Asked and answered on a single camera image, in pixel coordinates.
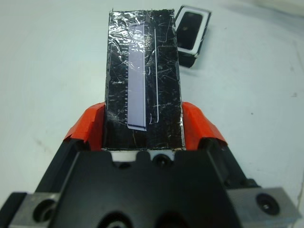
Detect black box base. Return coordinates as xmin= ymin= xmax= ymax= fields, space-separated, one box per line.
xmin=174 ymin=5 xmax=212 ymax=69

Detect shiny black box lid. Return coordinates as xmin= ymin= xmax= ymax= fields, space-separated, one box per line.
xmin=103 ymin=9 xmax=186 ymax=152

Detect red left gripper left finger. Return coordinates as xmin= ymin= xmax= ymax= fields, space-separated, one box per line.
xmin=35 ymin=102 xmax=106 ymax=193

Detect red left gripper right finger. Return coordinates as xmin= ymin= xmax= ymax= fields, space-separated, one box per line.
xmin=181 ymin=101 xmax=262 ymax=190

